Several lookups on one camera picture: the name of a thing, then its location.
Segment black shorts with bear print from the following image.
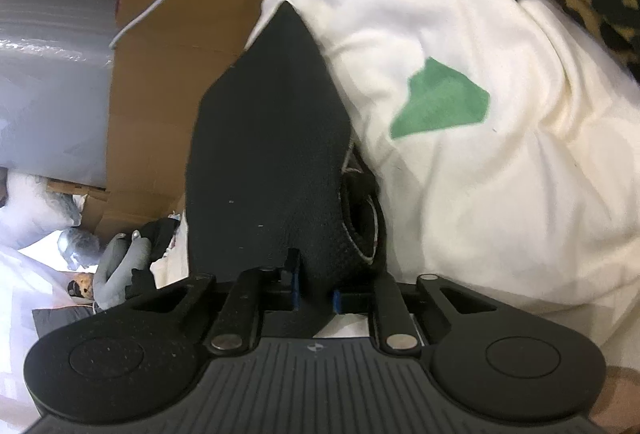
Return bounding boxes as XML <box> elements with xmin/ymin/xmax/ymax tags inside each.
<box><xmin>186</xmin><ymin>3</ymin><xmax>386</xmax><ymax>305</ymax></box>

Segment black garment pile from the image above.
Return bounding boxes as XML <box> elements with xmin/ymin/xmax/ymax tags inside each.
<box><xmin>122</xmin><ymin>217</ymin><xmax>180</xmax><ymax>300</ymax></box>

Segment grey neck pillow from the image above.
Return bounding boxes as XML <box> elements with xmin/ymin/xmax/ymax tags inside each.
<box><xmin>92</xmin><ymin>230</ymin><xmax>152</xmax><ymax>310</ymax></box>

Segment small plush doll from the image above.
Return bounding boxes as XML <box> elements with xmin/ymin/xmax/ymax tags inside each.
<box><xmin>67</xmin><ymin>272</ymin><xmax>93</xmax><ymax>301</ymax></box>

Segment cream bear print blanket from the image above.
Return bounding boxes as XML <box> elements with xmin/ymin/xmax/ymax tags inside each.
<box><xmin>150</xmin><ymin>0</ymin><xmax>640</xmax><ymax>424</ymax></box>

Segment brown cardboard sheet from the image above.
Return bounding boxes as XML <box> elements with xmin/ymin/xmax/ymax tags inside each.
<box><xmin>56</xmin><ymin>0</ymin><xmax>262</xmax><ymax>239</ymax></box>

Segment white pillow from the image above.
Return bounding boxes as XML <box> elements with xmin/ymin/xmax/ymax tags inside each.
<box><xmin>1</xmin><ymin>171</ymin><xmax>81</xmax><ymax>250</ymax></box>

